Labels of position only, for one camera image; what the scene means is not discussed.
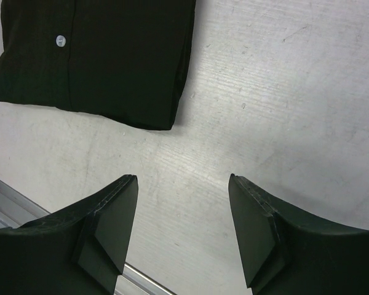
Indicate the black long sleeve shirt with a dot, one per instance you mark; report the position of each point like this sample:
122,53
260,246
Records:
124,60

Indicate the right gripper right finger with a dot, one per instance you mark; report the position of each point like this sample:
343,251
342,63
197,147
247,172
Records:
287,250

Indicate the aluminium front rail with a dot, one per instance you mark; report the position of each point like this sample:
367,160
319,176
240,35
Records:
16,209

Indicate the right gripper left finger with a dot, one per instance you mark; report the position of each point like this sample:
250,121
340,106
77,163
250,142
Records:
80,249

